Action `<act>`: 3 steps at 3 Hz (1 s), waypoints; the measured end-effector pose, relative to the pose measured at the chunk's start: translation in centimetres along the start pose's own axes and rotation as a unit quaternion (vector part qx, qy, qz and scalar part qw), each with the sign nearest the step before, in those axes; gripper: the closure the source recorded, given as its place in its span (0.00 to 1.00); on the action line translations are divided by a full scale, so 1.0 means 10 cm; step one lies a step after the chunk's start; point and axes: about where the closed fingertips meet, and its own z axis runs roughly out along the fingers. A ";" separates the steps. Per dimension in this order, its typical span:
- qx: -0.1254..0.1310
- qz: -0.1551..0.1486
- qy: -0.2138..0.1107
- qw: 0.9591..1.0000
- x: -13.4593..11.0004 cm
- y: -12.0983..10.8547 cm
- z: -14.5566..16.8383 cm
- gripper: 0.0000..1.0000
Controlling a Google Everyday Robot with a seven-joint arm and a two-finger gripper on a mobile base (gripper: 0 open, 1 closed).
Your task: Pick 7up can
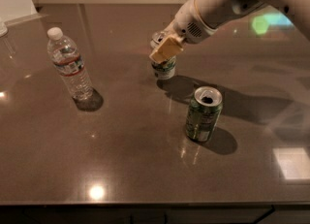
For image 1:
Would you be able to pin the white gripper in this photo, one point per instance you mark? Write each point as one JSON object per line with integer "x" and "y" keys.
{"x": 188, "y": 27}

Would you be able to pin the clear plastic water bottle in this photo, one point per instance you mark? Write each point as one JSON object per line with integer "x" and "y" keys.
{"x": 67, "y": 60}

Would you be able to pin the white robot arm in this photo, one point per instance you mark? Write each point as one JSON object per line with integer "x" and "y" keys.
{"x": 297, "y": 11}

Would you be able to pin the clear container at left edge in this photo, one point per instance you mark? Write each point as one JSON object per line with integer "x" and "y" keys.
{"x": 3, "y": 28}

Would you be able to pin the white 7up can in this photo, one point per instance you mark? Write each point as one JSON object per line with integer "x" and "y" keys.
{"x": 164, "y": 70}

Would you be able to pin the green soda can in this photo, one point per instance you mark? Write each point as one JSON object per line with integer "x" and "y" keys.
{"x": 203, "y": 112}

